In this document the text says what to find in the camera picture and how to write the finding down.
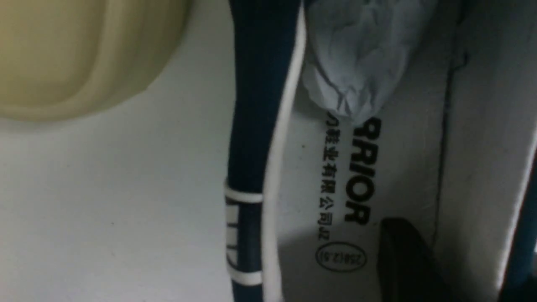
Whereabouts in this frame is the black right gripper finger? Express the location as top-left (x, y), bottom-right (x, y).
top-left (377, 218), bottom-right (458, 302)

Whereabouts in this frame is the navy slip-on shoe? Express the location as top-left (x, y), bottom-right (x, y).
top-left (224, 0), bottom-right (536, 302)

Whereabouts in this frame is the crumpled paper in left navy shoe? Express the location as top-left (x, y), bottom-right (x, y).
top-left (302, 0), bottom-right (438, 125)

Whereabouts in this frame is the right olive green slipper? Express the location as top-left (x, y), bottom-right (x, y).
top-left (0, 0), bottom-right (192, 122)

